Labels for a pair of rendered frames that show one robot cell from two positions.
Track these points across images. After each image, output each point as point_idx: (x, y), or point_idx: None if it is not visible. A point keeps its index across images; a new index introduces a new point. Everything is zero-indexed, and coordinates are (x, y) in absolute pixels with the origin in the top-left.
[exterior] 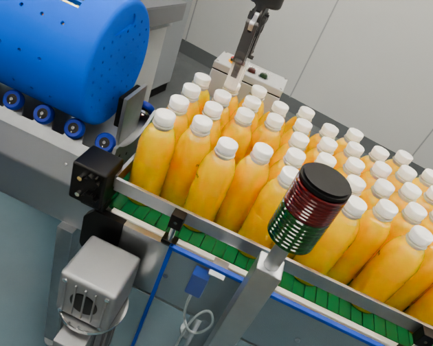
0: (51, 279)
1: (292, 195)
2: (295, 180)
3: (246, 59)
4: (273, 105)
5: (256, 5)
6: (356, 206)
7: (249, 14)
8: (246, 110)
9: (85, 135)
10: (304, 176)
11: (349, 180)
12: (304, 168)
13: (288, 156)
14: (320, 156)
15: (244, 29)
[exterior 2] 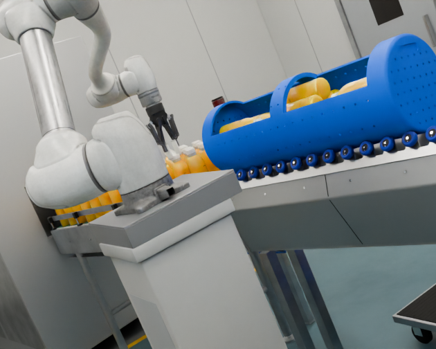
0: (317, 284)
1: (224, 101)
2: (222, 99)
3: (170, 137)
4: (163, 158)
5: (164, 110)
6: (183, 145)
7: (165, 117)
8: (185, 148)
9: (259, 169)
10: (221, 96)
11: (172, 150)
12: (220, 96)
13: (187, 147)
14: (173, 151)
15: (173, 119)
